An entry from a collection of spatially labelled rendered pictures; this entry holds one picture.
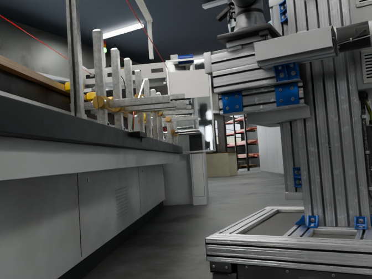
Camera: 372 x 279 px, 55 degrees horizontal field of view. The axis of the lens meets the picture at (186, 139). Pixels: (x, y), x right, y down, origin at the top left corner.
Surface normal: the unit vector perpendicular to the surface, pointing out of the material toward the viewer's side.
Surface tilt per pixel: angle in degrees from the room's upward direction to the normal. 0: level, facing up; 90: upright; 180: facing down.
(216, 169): 90
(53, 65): 90
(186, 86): 90
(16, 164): 90
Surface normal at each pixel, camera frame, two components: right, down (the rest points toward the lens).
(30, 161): 0.99, -0.07
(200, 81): -0.10, -0.05
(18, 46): 0.87, -0.09
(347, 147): -0.48, -0.02
